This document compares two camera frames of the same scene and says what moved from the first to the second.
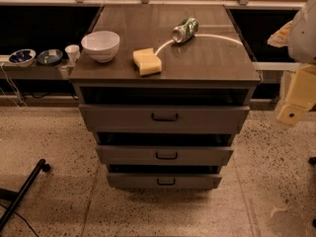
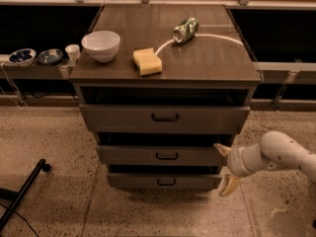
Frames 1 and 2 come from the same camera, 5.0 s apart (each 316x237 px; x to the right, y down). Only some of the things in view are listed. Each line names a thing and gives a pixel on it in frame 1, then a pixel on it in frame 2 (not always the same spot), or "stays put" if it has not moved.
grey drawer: [165, 155] stays put
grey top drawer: [164, 118] stays put
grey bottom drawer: [162, 181] stays put
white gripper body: [303, 39] → [235, 162]
